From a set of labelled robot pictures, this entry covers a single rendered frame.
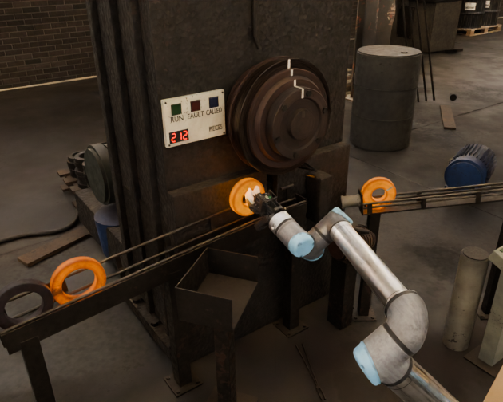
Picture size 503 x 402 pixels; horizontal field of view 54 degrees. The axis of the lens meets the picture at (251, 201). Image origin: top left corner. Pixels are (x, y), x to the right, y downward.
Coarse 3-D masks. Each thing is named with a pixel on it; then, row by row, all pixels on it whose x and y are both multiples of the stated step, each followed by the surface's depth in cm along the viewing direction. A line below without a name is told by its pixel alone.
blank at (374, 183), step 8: (368, 184) 226; (376, 184) 226; (384, 184) 226; (392, 184) 226; (368, 192) 228; (392, 192) 228; (368, 200) 230; (376, 200) 230; (384, 200) 230; (376, 208) 231
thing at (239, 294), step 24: (216, 264) 189; (240, 264) 185; (192, 288) 179; (216, 288) 184; (240, 288) 183; (192, 312) 167; (216, 312) 164; (240, 312) 173; (216, 336) 186; (216, 360) 192
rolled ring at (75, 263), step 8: (80, 256) 172; (64, 264) 168; (72, 264) 168; (80, 264) 170; (88, 264) 171; (96, 264) 173; (56, 272) 167; (64, 272) 167; (96, 272) 174; (104, 272) 176; (56, 280) 167; (96, 280) 177; (104, 280) 177; (56, 288) 168; (96, 288) 177; (56, 296) 169; (64, 296) 171; (72, 296) 175
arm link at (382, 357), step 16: (368, 336) 143; (384, 336) 138; (368, 352) 138; (384, 352) 137; (400, 352) 136; (368, 368) 137; (384, 368) 137; (400, 368) 138; (416, 368) 142; (384, 384) 143; (400, 384) 140; (416, 384) 141; (432, 384) 144; (416, 400) 143; (432, 400) 144; (448, 400) 147
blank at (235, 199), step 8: (240, 184) 196; (248, 184) 198; (256, 184) 200; (232, 192) 196; (240, 192) 197; (264, 192) 204; (232, 200) 196; (240, 200) 198; (232, 208) 199; (240, 208) 200; (248, 208) 202
